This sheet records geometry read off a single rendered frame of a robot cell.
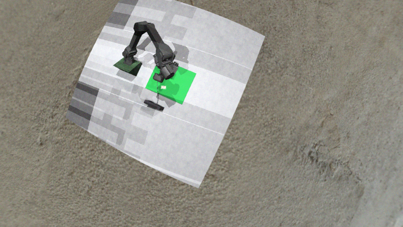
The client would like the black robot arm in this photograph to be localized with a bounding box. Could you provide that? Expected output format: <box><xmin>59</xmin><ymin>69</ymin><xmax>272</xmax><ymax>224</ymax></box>
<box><xmin>122</xmin><ymin>21</ymin><xmax>179</xmax><ymax>80</ymax></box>

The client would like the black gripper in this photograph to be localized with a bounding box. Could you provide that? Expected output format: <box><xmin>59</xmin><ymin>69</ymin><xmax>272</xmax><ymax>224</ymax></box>
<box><xmin>153</xmin><ymin>54</ymin><xmax>175</xmax><ymax>83</ymax></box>

